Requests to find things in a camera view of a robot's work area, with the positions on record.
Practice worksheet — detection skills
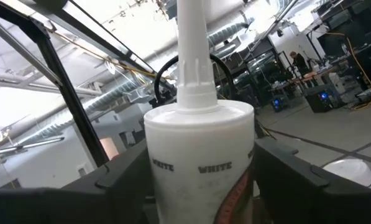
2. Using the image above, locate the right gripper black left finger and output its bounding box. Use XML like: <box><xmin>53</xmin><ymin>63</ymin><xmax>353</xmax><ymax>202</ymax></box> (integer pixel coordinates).
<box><xmin>60</xmin><ymin>139</ymin><xmax>157</xmax><ymax>224</ymax></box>

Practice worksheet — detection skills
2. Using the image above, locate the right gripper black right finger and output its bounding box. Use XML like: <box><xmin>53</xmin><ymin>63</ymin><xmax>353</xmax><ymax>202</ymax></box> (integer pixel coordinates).
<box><xmin>254</xmin><ymin>136</ymin><xmax>371</xmax><ymax>224</ymax></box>

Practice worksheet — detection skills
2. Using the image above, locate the Lysol wipes canister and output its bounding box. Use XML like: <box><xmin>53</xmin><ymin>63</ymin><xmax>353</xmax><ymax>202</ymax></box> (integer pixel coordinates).
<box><xmin>322</xmin><ymin>158</ymin><xmax>371</xmax><ymax>190</ymax></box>

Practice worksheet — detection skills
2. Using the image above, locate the white orange-label sealant cartridge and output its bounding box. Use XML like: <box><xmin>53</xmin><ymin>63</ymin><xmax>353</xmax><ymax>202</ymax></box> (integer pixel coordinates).
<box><xmin>143</xmin><ymin>0</ymin><xmax>256</xmax><ymax>224</ymax></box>

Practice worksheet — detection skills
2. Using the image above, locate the black computer blue light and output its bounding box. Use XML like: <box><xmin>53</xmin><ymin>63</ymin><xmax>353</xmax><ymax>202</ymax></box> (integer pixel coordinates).
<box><xmin>305</xmin><ymin>88</ymin><xmax>334</xmax><ymax>113</ymax></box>
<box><xmin>271</xmin><ymin>96</ymin><xmax>286</xmax><ymax>113</ymax></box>

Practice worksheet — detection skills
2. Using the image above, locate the wooden workbench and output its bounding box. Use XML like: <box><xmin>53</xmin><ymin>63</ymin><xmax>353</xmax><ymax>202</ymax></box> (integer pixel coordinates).
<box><xmin>270</xmin><ymin>67</ymin><xmax>338</xmax><ymax>94</ymax></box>

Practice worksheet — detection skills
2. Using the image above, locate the person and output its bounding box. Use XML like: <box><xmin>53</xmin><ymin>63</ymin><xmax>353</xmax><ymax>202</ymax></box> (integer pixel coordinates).
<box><xmin>289</xmin><ymin>50</ymin><xmax>311</xmax><ymax>78</ymax></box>

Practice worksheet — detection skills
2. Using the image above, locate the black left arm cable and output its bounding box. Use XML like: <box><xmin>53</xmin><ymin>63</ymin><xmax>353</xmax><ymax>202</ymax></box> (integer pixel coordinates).
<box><xmin>153</xmin><ymin>54</ymin><xmax>236</xmax><ymax>108</ymax></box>

